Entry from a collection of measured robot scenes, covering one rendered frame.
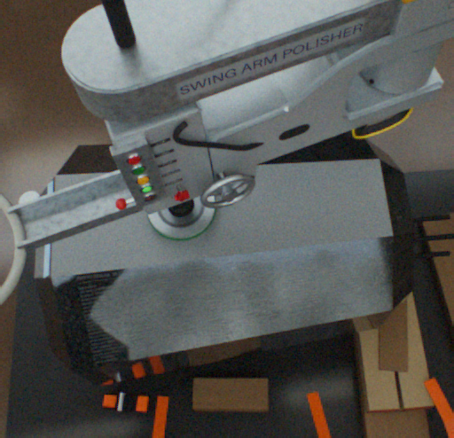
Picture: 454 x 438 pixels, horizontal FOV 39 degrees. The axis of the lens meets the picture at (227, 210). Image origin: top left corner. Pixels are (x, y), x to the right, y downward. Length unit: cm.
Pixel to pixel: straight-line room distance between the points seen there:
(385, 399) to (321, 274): 73
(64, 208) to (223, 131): 56
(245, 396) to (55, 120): 168
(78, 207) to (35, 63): 186
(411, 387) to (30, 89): 234
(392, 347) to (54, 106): 202
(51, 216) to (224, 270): 55
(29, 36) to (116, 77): 249
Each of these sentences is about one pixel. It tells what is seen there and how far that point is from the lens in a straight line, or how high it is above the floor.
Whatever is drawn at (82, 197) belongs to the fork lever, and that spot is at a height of 112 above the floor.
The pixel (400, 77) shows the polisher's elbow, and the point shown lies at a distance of 168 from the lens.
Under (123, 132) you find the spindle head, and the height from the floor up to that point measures 159.
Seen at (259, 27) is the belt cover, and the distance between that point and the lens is 128.
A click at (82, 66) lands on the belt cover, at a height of 174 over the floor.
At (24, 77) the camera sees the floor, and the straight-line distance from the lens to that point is 358.
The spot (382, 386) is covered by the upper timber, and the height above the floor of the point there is 20.
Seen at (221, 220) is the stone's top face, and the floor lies 87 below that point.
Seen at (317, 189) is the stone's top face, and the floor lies 87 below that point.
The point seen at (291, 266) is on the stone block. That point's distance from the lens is 201.
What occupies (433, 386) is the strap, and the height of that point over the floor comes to 22.
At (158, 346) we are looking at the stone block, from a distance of 215.
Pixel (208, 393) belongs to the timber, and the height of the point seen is 13.
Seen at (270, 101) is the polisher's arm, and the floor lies 144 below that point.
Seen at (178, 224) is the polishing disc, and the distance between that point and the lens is 197.
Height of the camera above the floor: 274
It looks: 67 degrees down
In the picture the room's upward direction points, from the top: 9 degrees counter-clockwise
